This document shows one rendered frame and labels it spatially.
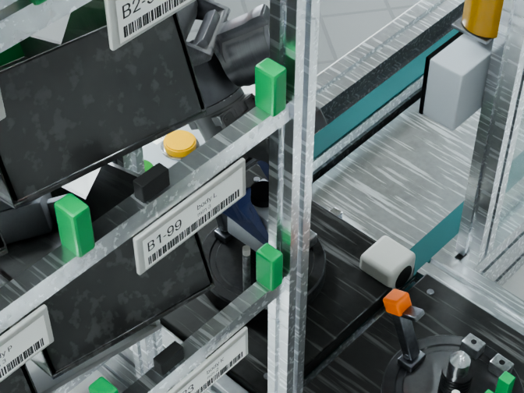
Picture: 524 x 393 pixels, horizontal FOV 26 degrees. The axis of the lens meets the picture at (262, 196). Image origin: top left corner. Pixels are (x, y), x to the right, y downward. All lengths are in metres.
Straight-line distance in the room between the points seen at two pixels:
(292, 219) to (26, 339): 0.22
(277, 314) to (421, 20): 0.84
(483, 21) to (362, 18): 2.15
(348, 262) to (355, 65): 0.37
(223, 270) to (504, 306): 0.31
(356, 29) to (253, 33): 2.12
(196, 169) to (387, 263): 0.62
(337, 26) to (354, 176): 1.78
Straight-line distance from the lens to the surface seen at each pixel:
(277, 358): 0.88
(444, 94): 1.10
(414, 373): 1.15
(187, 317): 1.21
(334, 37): 3.15
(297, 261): 0.79
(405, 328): 1.12
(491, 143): 1.17
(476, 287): 1.27
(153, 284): 0.77
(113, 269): 0.75
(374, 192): 1.41
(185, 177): 0.63
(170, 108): 0.67
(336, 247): 1.27
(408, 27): 1.61
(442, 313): 1.22
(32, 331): 0.60
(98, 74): 0.64
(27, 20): 0.49
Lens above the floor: 1.91
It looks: 46 degrees down
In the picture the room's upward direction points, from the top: straight up
